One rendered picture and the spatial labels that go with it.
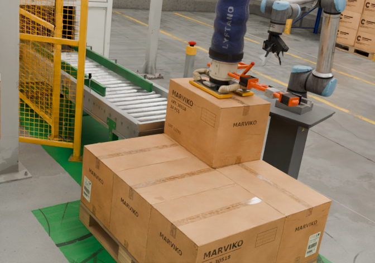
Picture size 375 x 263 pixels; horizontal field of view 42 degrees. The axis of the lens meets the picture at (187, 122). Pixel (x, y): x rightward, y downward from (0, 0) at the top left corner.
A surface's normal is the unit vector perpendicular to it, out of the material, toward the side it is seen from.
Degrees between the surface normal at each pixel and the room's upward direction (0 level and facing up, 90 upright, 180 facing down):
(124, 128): 90
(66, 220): 0
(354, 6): 92
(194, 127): 90
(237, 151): 90
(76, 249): 0
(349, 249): 0
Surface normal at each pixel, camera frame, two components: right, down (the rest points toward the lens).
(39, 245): 0.13, -0.93
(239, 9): 0.41, 0.16
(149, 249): -0.79, 0.11
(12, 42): 0.59, 0.35
